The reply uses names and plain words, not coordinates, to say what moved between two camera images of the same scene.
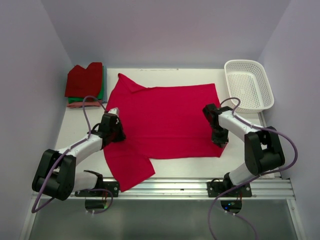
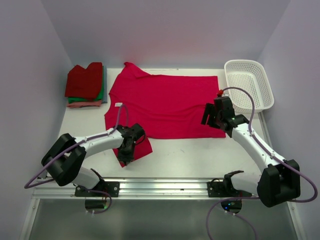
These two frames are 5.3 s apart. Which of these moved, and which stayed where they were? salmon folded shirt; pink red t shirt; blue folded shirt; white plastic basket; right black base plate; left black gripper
Moved: left black gripper; pink red t shirt
Stayed: blue folded shirt; white plastic basket; salmon folded shirt; right black base plate
